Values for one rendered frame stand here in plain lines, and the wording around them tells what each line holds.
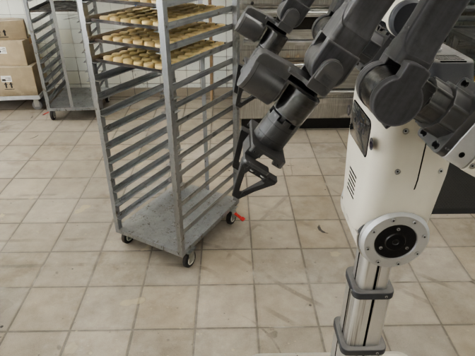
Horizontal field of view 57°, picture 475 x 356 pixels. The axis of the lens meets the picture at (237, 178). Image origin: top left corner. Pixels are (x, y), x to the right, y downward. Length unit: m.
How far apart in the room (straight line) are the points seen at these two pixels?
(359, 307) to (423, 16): 0.80
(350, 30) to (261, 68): 0.14
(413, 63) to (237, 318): 1.80
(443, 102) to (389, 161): 0.23
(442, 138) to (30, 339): 2.06
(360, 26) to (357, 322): 0.86
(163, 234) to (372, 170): 1.80
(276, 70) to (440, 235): 2.49
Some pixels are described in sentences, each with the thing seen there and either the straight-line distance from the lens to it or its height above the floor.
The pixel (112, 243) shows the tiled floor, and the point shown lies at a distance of 2.85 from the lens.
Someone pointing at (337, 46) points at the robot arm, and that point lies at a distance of 0.68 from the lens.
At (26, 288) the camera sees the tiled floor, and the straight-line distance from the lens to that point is 2.69.
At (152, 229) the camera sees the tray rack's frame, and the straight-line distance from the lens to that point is 2.65.
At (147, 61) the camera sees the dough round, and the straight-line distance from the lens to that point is 2.17.
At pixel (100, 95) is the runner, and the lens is 2.34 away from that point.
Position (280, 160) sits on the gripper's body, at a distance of 0.71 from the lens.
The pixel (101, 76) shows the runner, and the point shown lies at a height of 1.05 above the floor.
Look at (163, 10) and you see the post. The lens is 1.93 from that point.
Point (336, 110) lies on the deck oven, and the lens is 4.28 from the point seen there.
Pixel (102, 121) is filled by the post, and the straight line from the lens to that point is 2.38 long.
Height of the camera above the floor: 1.68
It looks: 30 degrees down
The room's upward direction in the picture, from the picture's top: straight up
